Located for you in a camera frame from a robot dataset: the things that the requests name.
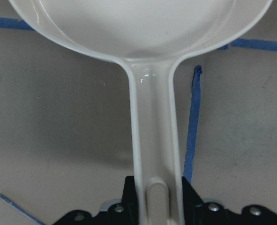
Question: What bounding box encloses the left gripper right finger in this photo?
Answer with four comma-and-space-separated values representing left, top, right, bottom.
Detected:
182, 177, 203, 225

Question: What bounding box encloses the beige plastic dustpan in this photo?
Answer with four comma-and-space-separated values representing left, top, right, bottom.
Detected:
11, 0, 271, 225

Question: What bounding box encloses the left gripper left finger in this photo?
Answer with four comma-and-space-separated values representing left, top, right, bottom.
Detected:
121, 176, 138, 225

